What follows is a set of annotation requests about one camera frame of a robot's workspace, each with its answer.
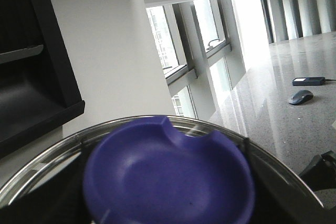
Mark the dark rectangular device box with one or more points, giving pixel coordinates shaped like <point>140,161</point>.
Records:
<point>308,81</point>

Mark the grey window frame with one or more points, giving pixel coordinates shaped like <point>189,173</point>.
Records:
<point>200,53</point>

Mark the grey vertical curtain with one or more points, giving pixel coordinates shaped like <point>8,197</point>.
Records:
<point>292,19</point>

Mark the dark computer mouse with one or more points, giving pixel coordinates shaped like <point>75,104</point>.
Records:
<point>300,97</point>

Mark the black range hood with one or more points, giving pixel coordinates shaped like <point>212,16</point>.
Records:
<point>39,92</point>

